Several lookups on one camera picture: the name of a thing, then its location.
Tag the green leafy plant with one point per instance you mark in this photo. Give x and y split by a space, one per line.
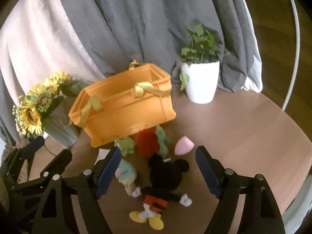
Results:
202 43

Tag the light green plush toy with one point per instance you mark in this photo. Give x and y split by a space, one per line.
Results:
125 146

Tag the grey ribbed vase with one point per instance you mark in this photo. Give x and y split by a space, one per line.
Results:
61 131

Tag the brown patterned rug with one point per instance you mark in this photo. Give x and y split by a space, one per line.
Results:
12 148

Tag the pastel ice cream plush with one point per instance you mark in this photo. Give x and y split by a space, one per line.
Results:
125 175

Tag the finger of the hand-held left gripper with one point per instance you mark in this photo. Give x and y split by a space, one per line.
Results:
58 162
34 146

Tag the pink egg-shaped sponge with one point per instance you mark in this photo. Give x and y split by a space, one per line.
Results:
183 147

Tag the sunflower bouquet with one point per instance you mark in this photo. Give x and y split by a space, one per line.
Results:
31 115

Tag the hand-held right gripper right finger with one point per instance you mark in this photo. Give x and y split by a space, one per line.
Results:
207 173

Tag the white plant pot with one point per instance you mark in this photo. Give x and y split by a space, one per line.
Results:
201 82

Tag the white curtain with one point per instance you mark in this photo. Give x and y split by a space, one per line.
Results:
253 78

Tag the black mouse plush toy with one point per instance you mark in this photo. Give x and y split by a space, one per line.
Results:
163 175

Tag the pale pink curtain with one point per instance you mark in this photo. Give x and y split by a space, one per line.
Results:
36 41

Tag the grey curtain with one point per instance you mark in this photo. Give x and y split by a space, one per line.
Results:
136 24
6 112

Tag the dark green plush toy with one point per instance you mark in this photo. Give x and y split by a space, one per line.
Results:
162 139

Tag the white hoop frame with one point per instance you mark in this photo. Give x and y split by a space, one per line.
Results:
295 41

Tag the red fluffy plush toy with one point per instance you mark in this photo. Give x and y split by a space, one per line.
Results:
146 142

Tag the orange plastic crate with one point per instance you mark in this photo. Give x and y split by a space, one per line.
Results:
126 112

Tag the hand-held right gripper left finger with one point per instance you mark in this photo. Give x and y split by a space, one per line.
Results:
107 173

